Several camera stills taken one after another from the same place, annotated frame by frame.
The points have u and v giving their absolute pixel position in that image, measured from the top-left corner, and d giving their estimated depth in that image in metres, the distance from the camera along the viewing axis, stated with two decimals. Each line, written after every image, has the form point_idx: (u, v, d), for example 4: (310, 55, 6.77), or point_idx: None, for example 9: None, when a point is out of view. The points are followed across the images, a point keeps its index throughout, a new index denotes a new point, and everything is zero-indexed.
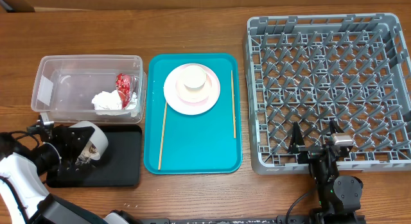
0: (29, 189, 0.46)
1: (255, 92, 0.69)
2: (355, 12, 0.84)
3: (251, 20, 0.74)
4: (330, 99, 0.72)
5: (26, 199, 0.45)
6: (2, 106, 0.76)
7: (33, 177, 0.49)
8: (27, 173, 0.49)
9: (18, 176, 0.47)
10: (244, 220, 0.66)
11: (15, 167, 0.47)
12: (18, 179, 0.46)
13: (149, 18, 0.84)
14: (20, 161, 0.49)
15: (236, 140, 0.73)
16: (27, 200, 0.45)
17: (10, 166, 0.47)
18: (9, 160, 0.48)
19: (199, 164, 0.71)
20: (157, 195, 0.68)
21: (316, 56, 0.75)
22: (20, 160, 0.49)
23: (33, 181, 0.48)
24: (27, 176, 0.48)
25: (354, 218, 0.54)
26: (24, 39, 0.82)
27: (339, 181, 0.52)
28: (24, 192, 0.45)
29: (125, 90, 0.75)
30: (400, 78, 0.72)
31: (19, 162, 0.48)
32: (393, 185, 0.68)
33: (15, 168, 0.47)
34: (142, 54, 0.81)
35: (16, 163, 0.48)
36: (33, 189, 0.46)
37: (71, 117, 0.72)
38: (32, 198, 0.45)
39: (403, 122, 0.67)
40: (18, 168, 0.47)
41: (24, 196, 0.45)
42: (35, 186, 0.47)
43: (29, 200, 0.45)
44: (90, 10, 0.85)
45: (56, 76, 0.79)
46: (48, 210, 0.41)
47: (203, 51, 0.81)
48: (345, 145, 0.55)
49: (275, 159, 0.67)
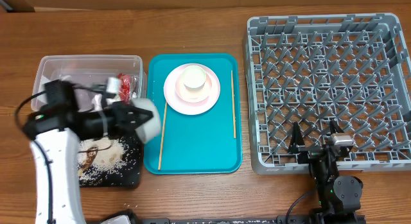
0: (64, 192, 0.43)
1: (255, 92, 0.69)
2: (355, 11, 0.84)
3: (251, 20, 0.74)
4: (330, 99, 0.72)
5: (57, 208, 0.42)
6: (2, 106, 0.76)
7: (74, 169, 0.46)
8: (71, 165, 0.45)
9: (60, 166, 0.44)
10: (244, 220, 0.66)
11: (61, 158, 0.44)
12: (58, 174, 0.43)
13: (149, 18, 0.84)
14: (69, 146, 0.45)
15: (236, 140, 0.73)
16: (58, 211, 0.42)
17: (58, 146, 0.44)
18: (60, 136, 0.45)
19: (199, 164, 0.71)
20: (157, 195, 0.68)
21: (316, 56, 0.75)
22: (71, 138, 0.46)
23: (73, 183, 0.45)
24: (69, 169, 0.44)
25: (354, 218, 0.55)
26: (23, 39, 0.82)
27: (339, 181, 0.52)
28: (58, 195, 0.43)
29: (125, 90, 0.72)
30: (400, 78, 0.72)
31: (68, 145, 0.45)
32: (392, 185, 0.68)
33: (60, 159, 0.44)
34: (143, 54, 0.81)
35: (65, 144, 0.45)
36: (67, 190, 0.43)
37: None
38: (61, 210, 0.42)
39: (403, 122, 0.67)
40: (63, 156, 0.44)
41: (56, 203, 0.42)
42: (71, 190, 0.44)
43: (58, 211, 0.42)
44: (90, 10, 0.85)
45: (56, 76, 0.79)
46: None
47: (203, 51, 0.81)
48: (346, 145, 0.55)
49: (275, 159, 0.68)
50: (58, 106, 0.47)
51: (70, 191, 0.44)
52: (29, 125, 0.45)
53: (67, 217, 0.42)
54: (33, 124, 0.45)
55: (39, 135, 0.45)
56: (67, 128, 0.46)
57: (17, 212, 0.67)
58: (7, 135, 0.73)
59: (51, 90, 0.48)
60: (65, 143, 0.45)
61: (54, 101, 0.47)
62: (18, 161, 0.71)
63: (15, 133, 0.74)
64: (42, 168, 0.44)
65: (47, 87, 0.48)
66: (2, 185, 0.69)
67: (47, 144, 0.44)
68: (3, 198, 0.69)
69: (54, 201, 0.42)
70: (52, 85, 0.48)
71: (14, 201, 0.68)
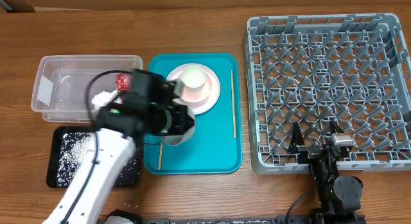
0: (90, 200, 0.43)
1: (255, 92, 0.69)
2: (355, 12, 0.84)
3: (251, 20, 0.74)
4: (330, 99, 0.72)
5: (76, 212, 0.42)
6: (2, 106, 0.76)
7: (111, 181, 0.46)
8: (112, 175, 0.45)
9: (102, 173, 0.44)
10: (244, 220, 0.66)
11: (108, 165, 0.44)
12: (95, 180, 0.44)
13: (149, 18, 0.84)
14: (120, 156, 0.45)
15: (236, 140, 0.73)
16: (75, 215, 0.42)
17: (111, 151, 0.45)
18: (119, 142, 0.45)
19: (200, 164, 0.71)
20: (157, 195, 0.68)
21: (316, 56, 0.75)
22: (126, 150, 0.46)
23: (102, 194, 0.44)
24: (106, 180, 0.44)
25: (354, 218, 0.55)
26: (23, 39, 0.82)
27: (340, 181, 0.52)
28: (83, 200, 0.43)
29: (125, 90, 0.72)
30: (400, 78, 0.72)
31: (119, 155, 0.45)
32: (393, 185, 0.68)
33: (106, 165, 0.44)
34: (143, 54, 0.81)
35: (119, 153, 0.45)
36: (94, 200, 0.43)
37: (70, 117, 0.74)
38: (78, 217, 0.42)
39: (403, 122, 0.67)
40: (110, 163, 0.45)
41: (79, 206, 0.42)
42: (97, 200, 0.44)
43: (74, 216, 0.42)
44: (90, 10, 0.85)
45: (56, 76, 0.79)
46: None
47: (203, 51, 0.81)
48: (345, 145, 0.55)
49: (275, 159, 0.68)
50: (135, 109, 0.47)
51: (96, 203, 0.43)
52: (102, 113, 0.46)
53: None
54: (108, 116, 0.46)
55: (103, 129, 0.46)
56: (129, 138, 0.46)
57: (17, 212, 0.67)
58: (8, 135, 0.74)
59: (137, 83, 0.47)
60: (119, 151, 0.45)
61: (134, 97, 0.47)
62: (18, 161, 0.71)
63: (15, 133, 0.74)
64: (87, 165, 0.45)
65: (135, 77, 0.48)
66: (2, 185, 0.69)
67: (103, 142, 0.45)
68: (3, 198, 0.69)
69: (77, 205, 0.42)
70: (140, 78, 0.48)
71: (14, 201, 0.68)
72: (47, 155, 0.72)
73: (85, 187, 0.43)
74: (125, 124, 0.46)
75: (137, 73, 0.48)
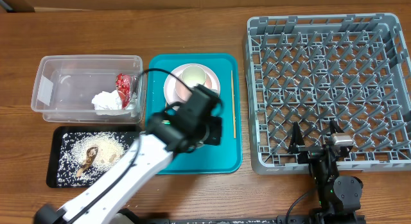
0: (115, 198, 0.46)
1: (255, 92, 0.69)
2: (355, 11, 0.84)
3: (251, 20, 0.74)
4: (330, 99, 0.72)
5: (99, 205, 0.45)
6: (2, 106, 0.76)
7: (138, 187, 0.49)
8: (142, 181, 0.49)
9: (135, 177, 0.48)
10: (244, 220, 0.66)
11: (142, 171, 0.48)
12: (126, 181, 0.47)
13: (149, 18, 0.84)
14: (155, 166, 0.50)
15: (236, 140, 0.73)
16: (97, 207, 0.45)
17: (150, 158, 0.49)
18: (160, 153, 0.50)
19: (200, 165, 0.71)
20: (157, 195, 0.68)
21: (316, 56, 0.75)
22: (162, 162, 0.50)
23: (127, 196, 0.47)
24: (135, 185, 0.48)
25: (354, 218, 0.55)
26: (23, 39, 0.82)
27: (339, 181, 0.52)
28: (109, 195, 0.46)
29: (125, 90, 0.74)
30: (400, 78, 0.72)
31: (155, 165, 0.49)
32: (393, 185, 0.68)
33: (140, 171, 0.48)
34: (143, 54, 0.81)
35: (156, 162, 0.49)
36: (121, 198, 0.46)
37: (71, 117, 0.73)
38: (98, 210, 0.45)
39: (403, 122, 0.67)
40: (146, 169, 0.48)
41: (103, 200, 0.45)
42: (121, 200, 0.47)
43: (96, 207, 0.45)
44: (90, 10, 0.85)
45: (56, 76, 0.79)
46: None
47: (203, 51, 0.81)
48: (346, 145, 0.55)
49: (275, 159, 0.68)
50: (183, 126, 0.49)
51: (118, 203, 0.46)
52: (155, 120, 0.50)
53: (95, 221, 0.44)
54: (159, 126, 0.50)
55: (150, 135, 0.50)
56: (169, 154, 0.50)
57: (17, 212, 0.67)
58: (8, 135, 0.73)
59: (194, 101, 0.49)
60: (157, 162, 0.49)
61: (187, 113, 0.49)
62: (18, 161, 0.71)
63: (15, 133, 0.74)
64: (125, 163, 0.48)
65: (194, 94, 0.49)
66: (2, 185, 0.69)
67: (145, 148, 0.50)
68: (4, 198, 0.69)
69: (103, 198, 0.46)
70: (199, 97, 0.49)
71: (14, 201, 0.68)
72: (47, 155, 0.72)
73: (116, 181, 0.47)
74: (173, 139, 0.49)
75: (198, 92, 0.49)
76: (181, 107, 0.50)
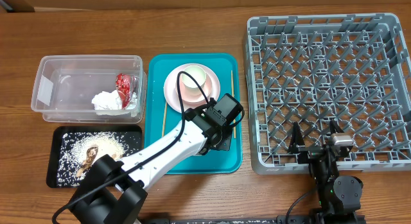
0: (162, 162, 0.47)
1: (255, 92, 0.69)
2: (354, 11, 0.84)
3: (251, 20, 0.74)
4: (330, 99, 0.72)
5: (150, 163, 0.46)
6: (3, 106, 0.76)
7: (178, 160, 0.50)
8: (181, 156, 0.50)
9: (179, 151, 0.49)
10: (244, 220, 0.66)
11: (184, 146, 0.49)
12: (171, 151, 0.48)
13: (149, 18, 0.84)
14: (194, 145, 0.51)
15: (236, 139, 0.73)
16: (148, 165, 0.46)
17: (192, 137, 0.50)
18: (198, 135, 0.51)
19: (200, 164, 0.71)
20: (157, 195, 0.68)
21: (316, 56, 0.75)
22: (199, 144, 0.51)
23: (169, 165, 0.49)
24: (177, 157, 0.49)
25: (354, 218, 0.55)
26: (23, 39, 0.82)
27: (339, 181, 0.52)
28: (158, 159, 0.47)
29: (125, 90, 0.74)
30: (400, 78, 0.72)
31: (196, 143, 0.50)
32: (393, 185, 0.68)
33: (183, 145, 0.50)
34: (143, 54, 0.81)
35: (197, 141, 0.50)
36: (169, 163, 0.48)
37: (71, 117, 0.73)
38: (149, 168, 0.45)
39: (403, 122, 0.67)
40: (188, 145, 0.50)
41: (153, 161, 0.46)
42: (166, 167, 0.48)
43: (148, 165, 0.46)
44: (90, 10, 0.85)
45: (56, 76, 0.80)
46: (139, 193, 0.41)
47: (203, 51, 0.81)
48: (345, 145, 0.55)
49: (275, 159, 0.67)
50: (215, 121, 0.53)
51: (164, 168, 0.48)
52: (192, 112, 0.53)
53: (148, 176, 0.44)
54: (194, 117, 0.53)
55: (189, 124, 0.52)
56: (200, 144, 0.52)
57: (17, 212, 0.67)
58: (8, 135, 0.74)
59: (225, 103, 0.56)
60: (197, 141, 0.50)
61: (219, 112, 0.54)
62: (17, 161, 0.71)
63: (15, 133, 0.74)
64: (171, 138, 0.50)
65: (227, 98, 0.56)
66: (2, 185, 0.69)
67: (189, 129, 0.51)
68: (4, 197, 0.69)
69: (153, 160, 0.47)
70: (230, 101, 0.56)
71: (14, 201, 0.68)
72: (47, 155, 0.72)
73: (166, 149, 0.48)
74: (204, 130, 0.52)
75: (228, 97, 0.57)
76: (210, 107, 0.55)
